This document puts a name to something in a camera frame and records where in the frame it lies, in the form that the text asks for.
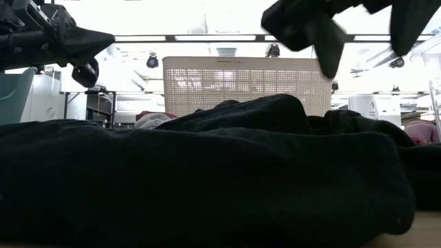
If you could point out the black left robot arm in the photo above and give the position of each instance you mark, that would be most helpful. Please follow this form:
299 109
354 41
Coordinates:
8 51

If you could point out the white perforated plastic basket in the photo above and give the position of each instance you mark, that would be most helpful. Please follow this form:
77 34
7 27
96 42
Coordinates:
241 86

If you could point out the grey patterned cloth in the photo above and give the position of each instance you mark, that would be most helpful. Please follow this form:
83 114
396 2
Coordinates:
422 131

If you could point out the teal plastic bin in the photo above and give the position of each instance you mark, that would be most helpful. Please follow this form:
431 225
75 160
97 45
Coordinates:
13 96

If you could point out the white cabinet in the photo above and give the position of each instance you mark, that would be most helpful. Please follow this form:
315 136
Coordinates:
44 100

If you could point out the maroon cloth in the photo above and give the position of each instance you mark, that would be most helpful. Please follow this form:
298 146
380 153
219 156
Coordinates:
151 113

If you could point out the black background desk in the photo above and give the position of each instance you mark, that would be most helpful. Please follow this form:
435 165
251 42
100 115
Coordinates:
100 106

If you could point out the black spotlight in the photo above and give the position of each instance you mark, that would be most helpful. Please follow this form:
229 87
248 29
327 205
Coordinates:
273 51
152 62
398 62

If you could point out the black cloth with white tag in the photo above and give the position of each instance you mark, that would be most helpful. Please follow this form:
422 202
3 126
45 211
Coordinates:
172 189

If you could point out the white box appliance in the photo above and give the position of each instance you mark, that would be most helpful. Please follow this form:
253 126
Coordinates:
372 106

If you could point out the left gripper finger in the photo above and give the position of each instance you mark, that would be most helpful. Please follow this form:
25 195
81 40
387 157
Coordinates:
86 41

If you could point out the light grey cloth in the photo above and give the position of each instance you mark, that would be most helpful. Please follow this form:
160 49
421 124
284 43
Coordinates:
151 121

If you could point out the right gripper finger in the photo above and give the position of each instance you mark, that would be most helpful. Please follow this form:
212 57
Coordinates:
329 44
410 24

